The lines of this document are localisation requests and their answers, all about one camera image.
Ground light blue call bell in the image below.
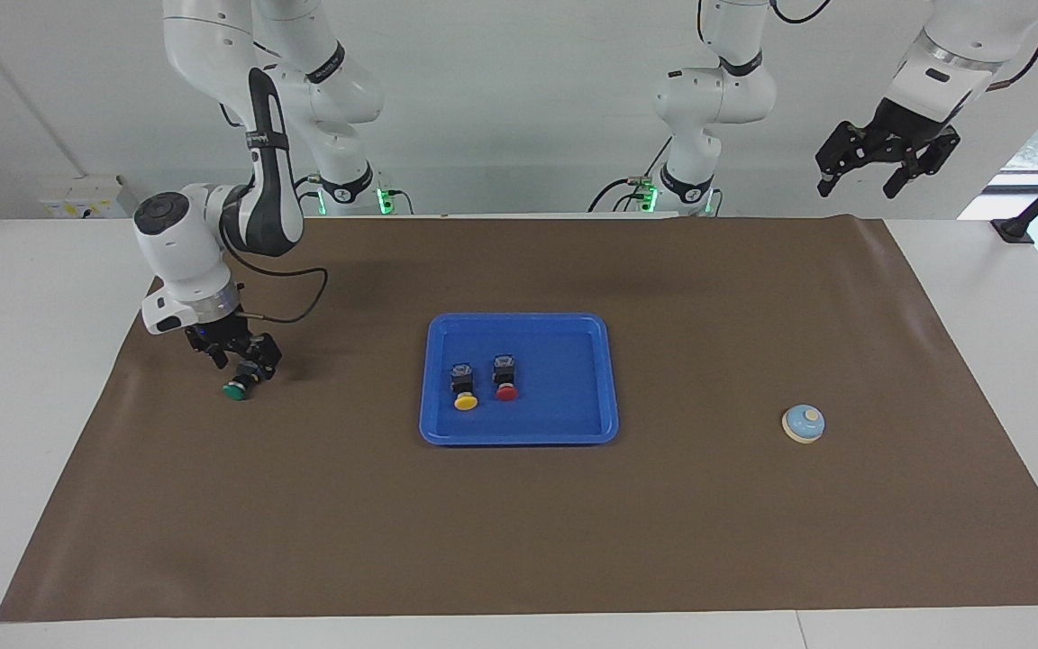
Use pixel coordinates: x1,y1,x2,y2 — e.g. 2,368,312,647
781,405,826,446

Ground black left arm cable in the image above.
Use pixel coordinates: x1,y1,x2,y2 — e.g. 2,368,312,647
769,0,835,25

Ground black left base cable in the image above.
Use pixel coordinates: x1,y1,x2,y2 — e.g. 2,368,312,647
587,135,673,215

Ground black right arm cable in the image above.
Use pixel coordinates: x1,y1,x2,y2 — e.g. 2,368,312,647
217,216,330,324

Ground green push button switch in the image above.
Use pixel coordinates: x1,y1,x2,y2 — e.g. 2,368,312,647
223,359,269,402

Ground black base cable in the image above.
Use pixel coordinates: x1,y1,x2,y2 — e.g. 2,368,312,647
587,135,673,215
289,175,323,218

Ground white wall socket box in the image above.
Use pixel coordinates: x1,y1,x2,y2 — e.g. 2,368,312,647
40,174,130,219

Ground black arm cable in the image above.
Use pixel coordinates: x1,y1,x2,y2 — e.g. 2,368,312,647
217,216,330,324
769,0,835,25

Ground black right base cable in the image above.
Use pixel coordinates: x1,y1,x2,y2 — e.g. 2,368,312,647
289,175,323,218

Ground yellow push button switch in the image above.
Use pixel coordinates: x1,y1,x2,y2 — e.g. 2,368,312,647
450,363,480,412

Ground blue plastic tray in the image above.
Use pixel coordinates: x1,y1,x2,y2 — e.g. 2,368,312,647
418,312,620,447

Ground brown table mat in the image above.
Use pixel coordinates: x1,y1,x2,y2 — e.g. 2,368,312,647
0,215,1038,623

